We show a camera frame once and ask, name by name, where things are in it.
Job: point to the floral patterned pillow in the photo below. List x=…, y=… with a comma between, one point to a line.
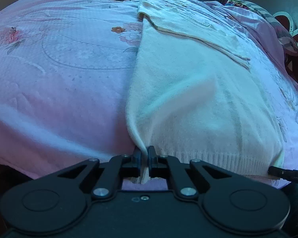
x=290, y=46

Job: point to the pink floral bed sheet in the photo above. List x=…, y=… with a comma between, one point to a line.
x=66, y=67

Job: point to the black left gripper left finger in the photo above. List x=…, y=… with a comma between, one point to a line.
x=132, y=164

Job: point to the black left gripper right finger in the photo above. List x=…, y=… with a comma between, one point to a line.
x=157, y=165

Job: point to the pink folded blanket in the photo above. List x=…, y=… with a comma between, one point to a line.
x=258, y=27

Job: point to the red white headboard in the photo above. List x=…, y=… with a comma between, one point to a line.
x=286, y=20

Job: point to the cream knitted sweater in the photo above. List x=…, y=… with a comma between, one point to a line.
x=194, y=92

